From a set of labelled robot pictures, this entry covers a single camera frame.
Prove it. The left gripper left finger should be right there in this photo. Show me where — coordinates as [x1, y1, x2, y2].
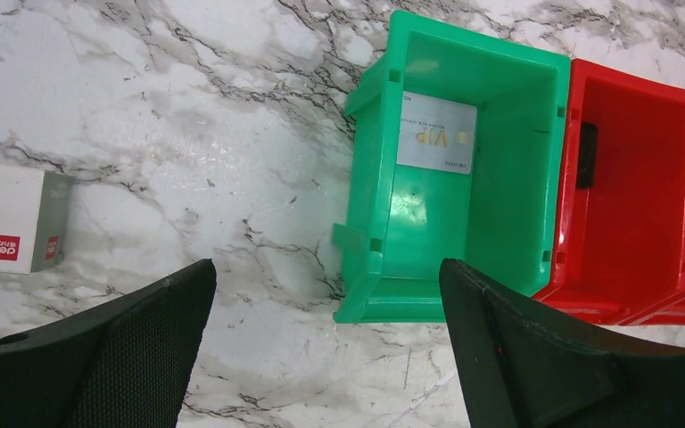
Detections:
[0, 259, 217, 427]

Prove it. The green plastic bin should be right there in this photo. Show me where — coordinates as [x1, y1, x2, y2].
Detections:
[332, 11, 571, 324]

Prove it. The white red small box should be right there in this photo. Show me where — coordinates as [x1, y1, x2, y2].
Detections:
[0, 164, 73, 275]

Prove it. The red double bin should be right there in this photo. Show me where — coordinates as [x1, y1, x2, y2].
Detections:
[536, 59, 685, 325]

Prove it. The black card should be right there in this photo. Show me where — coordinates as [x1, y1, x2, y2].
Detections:
[576, 122, 598, 189]

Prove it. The silver VIP card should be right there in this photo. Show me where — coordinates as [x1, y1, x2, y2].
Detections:
[396, 92, 477, 175]

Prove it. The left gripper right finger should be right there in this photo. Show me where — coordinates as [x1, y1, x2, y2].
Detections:
[439, 259, 685, 427]

